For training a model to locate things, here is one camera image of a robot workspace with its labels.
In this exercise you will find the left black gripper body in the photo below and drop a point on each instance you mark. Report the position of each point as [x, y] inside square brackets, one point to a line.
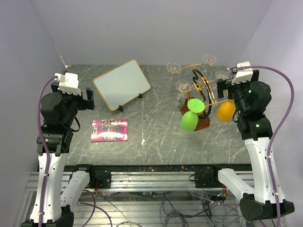
[75, 100]

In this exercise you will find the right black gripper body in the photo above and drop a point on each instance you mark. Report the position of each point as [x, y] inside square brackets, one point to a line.
[238, 91]

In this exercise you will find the orange plastic goblet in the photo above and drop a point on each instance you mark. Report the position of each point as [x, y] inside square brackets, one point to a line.
[225, 111]

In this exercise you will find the clear small wine glass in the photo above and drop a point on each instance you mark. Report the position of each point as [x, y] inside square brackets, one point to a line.
[209, 60]

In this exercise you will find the clear front wine glass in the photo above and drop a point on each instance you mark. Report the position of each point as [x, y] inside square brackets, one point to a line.
[183, 86]

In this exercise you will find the green plastic goblet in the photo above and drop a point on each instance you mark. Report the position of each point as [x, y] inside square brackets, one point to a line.
[190, 119]

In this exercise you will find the clear tall wine glass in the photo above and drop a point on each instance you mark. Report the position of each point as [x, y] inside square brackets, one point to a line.
[173, 68]

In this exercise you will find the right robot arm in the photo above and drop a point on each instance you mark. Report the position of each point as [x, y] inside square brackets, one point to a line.
[265, 199]

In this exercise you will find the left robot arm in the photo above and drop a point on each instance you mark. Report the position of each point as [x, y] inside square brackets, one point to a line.
[56, 112]

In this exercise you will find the gold wine glass rack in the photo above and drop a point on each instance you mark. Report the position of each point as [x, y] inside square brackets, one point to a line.
[200, 88]

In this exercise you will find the pink booklet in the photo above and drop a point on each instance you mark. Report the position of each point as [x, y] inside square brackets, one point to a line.
[108, 130]

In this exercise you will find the yellow framed whiteboard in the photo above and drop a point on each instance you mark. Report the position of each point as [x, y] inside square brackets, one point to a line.
[122, 84]

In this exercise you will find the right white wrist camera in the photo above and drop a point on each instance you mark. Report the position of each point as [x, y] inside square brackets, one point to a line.
[242, 74]

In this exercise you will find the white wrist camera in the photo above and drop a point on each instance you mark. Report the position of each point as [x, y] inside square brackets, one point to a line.
[242, 74]
[68, 83]

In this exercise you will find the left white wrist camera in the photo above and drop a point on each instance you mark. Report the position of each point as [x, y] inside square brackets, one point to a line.
[68, 83]

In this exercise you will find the aluminium mounting rail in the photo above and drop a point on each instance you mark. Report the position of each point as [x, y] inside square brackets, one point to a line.
[131, 178]

